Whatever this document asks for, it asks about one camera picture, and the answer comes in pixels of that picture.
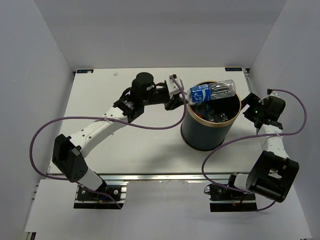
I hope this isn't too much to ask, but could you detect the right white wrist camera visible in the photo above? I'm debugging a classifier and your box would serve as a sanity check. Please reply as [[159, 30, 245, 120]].
[[258, 88, 279, 104]]

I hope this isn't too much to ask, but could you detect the clear bottle white cap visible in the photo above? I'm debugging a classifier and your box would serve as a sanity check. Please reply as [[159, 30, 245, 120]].
[[193, 104, 211, 118]]

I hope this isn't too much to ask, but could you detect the aluminium front rail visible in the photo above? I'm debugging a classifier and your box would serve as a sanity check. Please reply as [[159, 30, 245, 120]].
[[46, 171, 241, 182]]

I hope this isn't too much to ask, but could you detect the blue table sticker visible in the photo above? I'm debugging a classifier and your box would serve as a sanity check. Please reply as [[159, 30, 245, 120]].
[[75, 69, 94, 74], [224, 67, 243, 72]]

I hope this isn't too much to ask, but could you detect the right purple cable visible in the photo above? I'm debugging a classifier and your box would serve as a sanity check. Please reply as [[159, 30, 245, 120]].
[[201, 87, 308, 213]]

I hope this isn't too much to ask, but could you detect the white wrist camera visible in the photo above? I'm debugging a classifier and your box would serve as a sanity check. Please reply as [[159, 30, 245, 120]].
[[165, 74, 185, 99], [258, 88, 279, 104]]

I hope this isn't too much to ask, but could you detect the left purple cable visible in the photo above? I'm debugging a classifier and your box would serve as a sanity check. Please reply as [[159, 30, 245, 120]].
[[29, 73, 189, 210]]

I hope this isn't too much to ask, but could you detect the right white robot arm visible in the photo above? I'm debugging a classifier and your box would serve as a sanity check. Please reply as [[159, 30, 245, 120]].
[[225, 91, 300, 203]]

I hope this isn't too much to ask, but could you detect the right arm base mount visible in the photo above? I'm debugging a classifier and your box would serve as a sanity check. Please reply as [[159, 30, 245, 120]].
[[203, 183, 258, 213]]

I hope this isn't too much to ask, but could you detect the right blue table sticker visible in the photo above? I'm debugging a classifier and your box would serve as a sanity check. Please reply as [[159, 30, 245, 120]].
[[224, 67, 243, 72]]

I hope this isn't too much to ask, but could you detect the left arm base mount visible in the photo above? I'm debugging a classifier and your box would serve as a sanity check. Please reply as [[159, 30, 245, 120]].
[[73, 180, 129, 210]]

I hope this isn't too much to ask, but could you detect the purple cable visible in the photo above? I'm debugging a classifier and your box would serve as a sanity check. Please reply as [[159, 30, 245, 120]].
[[201, 87, 308, 213], [29, 73, 189, 210]]

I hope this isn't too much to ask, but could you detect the left blue table sticker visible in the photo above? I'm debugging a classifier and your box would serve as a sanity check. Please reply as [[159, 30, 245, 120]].
[[75, 69, 94, 74]]

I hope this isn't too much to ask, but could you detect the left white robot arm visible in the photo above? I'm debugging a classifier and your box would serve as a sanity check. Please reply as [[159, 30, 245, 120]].
[[52, 72, 187, 200]]

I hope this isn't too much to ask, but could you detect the dark round bin gold rim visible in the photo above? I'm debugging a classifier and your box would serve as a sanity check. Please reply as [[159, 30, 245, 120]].
[[180, 81, 242, 151]]

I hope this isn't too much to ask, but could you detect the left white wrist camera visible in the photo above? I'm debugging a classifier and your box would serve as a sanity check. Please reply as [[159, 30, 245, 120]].
[[165, 74, 185, 99]]

